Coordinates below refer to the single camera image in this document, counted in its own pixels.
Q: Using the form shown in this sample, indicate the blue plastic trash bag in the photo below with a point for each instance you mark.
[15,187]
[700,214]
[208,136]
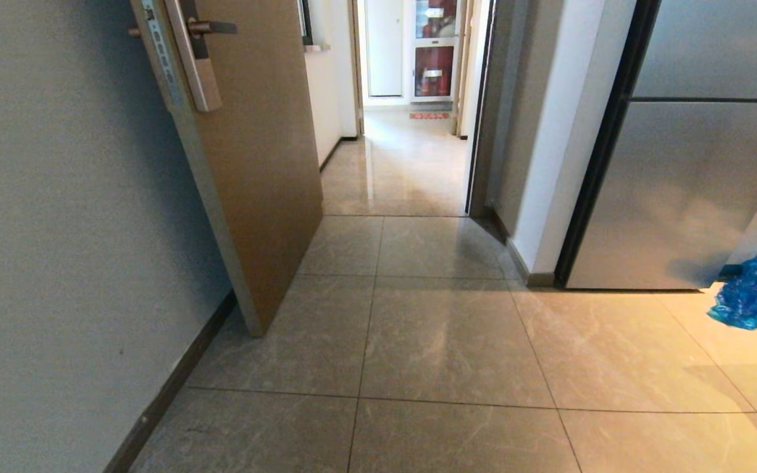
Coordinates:
[756,289]

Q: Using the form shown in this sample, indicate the red patterned door mat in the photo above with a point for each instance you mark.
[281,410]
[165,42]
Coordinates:
[429,115]

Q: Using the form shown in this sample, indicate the brown wooden door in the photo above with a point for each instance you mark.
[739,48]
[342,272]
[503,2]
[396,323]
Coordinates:
[260,164]

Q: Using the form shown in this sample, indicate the fire extinguisher cabinet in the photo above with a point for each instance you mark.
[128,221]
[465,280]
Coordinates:
[434,59]

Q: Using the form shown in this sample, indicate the white door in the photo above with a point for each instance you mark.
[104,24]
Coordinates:
[385,49]

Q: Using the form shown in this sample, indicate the silver door lock plate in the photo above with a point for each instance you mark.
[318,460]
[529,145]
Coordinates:
[196,62]

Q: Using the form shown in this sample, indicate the silver refrigerator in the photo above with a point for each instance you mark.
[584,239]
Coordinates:
[687,177]

